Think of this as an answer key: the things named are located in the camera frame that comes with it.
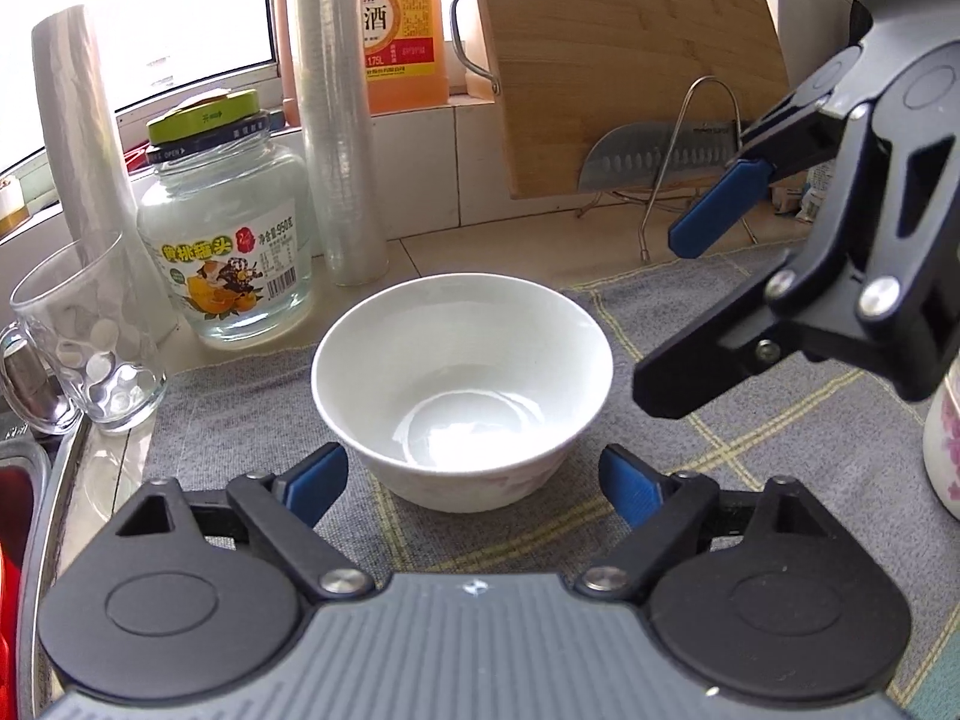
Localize window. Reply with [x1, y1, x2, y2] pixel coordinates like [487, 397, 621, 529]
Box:
[0, 0, 275, 173]

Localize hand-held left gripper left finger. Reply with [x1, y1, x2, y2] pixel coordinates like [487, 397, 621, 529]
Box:
[112, 442, 376, 605]

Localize tall clear plastic wrap roll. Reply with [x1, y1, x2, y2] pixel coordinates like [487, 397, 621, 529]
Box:
[289, 0, 389, 287]

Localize grey blue printed towel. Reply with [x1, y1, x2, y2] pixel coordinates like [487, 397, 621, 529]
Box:
[142, 236, 960, 720]

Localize white blue crumpled packet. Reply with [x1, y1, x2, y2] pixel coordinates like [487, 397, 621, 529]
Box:
[772, 161, 833, 224]

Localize red basin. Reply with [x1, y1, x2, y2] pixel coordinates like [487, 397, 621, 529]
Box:
[0, 465, 35, 720]

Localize steel chef's knife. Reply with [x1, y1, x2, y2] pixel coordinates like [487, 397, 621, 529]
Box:
[577, 120, 751, 192]

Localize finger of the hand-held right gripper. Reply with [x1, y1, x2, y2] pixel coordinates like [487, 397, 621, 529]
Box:
[634, 120, 960, 419]
[667, 45, 875, 256]

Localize steel sink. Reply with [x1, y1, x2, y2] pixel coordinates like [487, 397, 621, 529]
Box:
[0, 420, 91, 720]

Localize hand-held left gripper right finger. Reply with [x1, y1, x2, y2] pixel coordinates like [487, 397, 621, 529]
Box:
[574, 444, 833, 605]

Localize bamboo cutting board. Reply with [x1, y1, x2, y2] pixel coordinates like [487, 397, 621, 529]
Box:
[450, 0, 788, 200]

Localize white bowl pink flowers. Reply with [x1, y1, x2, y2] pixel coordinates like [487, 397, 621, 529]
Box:
[921, 371, 960, 522]
[311, 275, 614, 515]

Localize glass jar green lid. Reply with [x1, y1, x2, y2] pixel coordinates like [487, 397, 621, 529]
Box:
[137, 88, 314, 350]

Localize clear glass mug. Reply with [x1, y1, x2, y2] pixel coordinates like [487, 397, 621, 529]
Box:
[0, 231, 170, 436]

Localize orange cooking wine bottle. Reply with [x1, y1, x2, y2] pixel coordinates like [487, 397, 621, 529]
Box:
[356, 0, 451, 115]

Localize metal wire rack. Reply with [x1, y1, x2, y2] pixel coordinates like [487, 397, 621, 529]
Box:
[577, 75, 758, 263]

